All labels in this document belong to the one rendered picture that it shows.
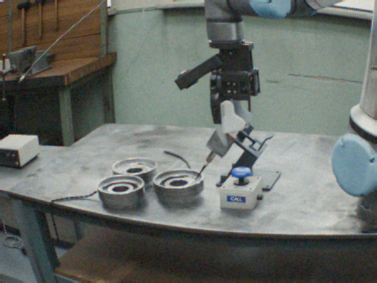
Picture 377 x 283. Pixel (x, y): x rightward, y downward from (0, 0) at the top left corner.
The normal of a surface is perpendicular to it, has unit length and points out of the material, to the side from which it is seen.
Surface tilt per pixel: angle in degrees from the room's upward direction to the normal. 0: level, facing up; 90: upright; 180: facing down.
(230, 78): 90
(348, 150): 97
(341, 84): 90
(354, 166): 97
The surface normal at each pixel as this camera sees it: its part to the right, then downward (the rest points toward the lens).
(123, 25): -0.37, 0.32
